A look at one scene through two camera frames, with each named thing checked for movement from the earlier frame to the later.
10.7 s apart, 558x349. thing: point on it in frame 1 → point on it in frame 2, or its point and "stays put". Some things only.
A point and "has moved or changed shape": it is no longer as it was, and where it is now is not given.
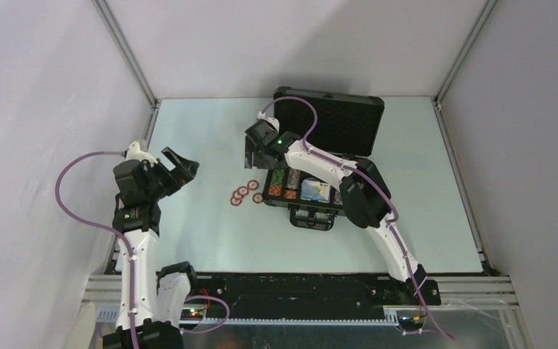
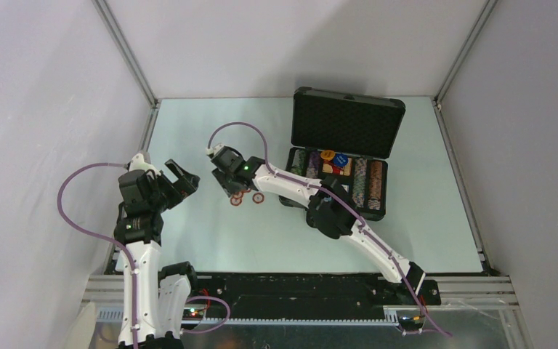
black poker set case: x=344 y=125 has moved or changed shape
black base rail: x=306 y=296 stays put
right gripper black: x=259 y=163 → x=221 y=179
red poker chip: x=257 y=198 stays put
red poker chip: x=235 y=201 stays put
